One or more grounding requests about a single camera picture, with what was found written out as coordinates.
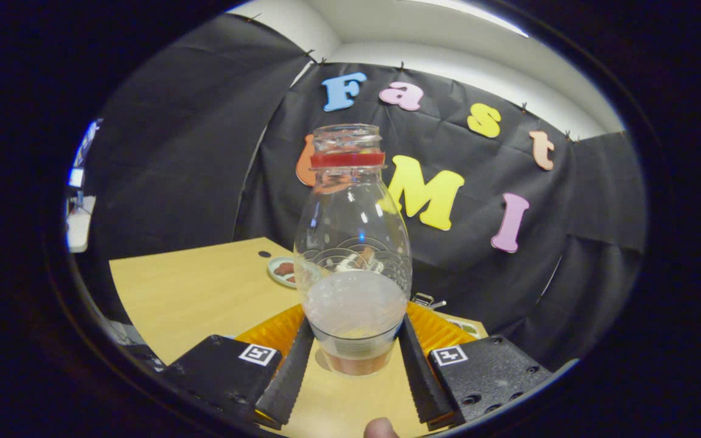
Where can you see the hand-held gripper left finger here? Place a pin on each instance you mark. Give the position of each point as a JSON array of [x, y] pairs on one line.
[[286, 383]]

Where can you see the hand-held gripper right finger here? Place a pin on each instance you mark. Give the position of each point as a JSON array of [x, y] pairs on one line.
[[426, 383]]

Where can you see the clear plastic juice bottle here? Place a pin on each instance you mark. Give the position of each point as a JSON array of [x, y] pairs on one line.
[[353, 255]]

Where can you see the small white food tray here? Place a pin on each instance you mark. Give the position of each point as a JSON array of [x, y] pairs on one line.
[[466, 327]]

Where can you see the small metal rack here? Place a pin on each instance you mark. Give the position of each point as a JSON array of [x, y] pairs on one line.
[[421, 299]]

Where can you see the pale green plate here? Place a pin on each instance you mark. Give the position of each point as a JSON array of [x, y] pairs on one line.
[[276, 277]]

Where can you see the brown bread slice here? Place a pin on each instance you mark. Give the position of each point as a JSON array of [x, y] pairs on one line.
[[285, 268]]

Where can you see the wooden table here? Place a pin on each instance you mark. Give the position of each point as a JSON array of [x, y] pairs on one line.
[[204, 292]]

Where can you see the long ceiling light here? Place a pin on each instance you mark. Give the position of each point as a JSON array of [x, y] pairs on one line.
[[478, 12]]

